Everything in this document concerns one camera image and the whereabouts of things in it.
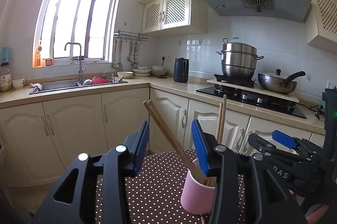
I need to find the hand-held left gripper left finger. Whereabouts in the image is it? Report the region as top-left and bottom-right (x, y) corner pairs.
(32, 120), (150, 224)

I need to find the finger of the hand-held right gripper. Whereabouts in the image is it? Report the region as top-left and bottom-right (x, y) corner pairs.
(272, 130), (324, 159)
(247, 133), (306, 164)

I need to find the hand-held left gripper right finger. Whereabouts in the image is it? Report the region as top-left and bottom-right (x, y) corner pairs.
(191, 119), (308, 224)

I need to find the bundle of wooden chopsticks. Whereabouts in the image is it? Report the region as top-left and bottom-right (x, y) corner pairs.
(143, 94), (227, 186)

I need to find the pink cup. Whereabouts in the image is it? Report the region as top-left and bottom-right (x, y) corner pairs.
(181, 158), (216, 215)

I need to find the person's right hand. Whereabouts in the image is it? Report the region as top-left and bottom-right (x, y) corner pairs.
(305, 202), (337, 224)

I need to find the cream base cabinet under hob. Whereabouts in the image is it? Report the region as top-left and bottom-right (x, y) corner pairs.
(149, 88), (327, 160)

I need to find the brown polka-dot tablecloth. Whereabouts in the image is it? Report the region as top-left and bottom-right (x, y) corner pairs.
(95, 148), (246, 224)

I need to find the black glass gas hob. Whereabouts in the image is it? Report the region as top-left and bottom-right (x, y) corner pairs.
(196, 85), (307, 119)

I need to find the cream base cabinet under sink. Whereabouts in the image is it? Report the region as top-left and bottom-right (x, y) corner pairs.
(0, 87), (151, 186)

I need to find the black portable stove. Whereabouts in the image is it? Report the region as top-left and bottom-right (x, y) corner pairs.
(214, 74), (257, 87)

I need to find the stack of white plates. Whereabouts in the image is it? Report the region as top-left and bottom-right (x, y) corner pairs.
(132, 66), (152, 76)

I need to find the stack of white bowls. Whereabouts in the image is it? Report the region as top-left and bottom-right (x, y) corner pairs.
(151, 65), (169, 77)

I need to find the dark blue kettle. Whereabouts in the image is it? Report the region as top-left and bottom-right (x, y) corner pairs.
(173, 57), (189, 83)

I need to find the red plastic bowl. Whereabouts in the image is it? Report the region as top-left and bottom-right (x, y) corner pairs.
(90, 76), (109, 85)

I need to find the steel ladle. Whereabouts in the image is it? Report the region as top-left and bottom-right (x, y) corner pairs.
(111, 40), (123, 69)

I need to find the stainless steel steamer pot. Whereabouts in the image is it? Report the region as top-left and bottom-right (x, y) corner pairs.
(216, 38), (264, 78)

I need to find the hanging slotted spatula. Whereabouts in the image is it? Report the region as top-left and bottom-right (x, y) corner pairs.
(132, 42), (139, 67)

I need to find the steel kitchen faucet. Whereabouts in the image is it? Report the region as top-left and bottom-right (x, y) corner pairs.
(64, 42), (87, 83)

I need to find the steel kitchen sink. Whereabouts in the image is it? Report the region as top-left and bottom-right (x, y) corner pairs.
(29, 76), (128, 95)

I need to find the orange bottle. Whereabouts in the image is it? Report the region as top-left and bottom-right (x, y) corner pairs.
(35, 41), (43, 67)

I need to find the small white cup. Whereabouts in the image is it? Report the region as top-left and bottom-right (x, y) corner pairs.
(12, 77), (25, 89)

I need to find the barred kitchen window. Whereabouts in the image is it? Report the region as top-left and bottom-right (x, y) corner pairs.
(33, 0), (123, 68)

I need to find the cooking oil bottle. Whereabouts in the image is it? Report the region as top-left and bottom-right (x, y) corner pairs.
(0, 62), (12, 92)

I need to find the light blue box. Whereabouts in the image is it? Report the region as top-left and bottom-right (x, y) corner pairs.
(0, 46), (10, 65)

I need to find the black cable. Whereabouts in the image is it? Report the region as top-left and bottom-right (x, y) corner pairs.
(299, 104), (325, 120)

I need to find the steel wok with black handle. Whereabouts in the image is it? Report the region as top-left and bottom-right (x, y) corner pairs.
(257, 69), (306, 94)

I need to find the metal wall hook rack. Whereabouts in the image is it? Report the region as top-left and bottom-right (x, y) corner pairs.
(114, 29), (148, 44)

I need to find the cream lattice door wall cabinet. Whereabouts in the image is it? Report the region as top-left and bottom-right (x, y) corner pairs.
(141, 0), (208, 36)
(305, 0), (337, 49)

